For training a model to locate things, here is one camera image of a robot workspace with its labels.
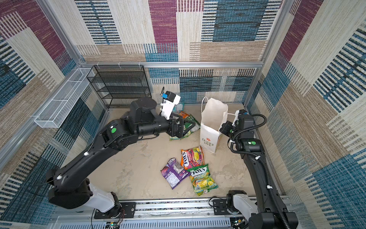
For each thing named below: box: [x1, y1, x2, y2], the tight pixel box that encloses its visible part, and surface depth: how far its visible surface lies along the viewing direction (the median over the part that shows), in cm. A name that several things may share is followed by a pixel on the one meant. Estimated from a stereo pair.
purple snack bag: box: [160, 157, 191, 190], surface depth 84 cm
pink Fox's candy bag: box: [180, 145, 205, 171], surface depth 90 cm
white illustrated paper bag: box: [200, 96, 236, 154], surface depth 86 cm
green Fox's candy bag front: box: [186, 163, 219, 197], surface depth 81 cm
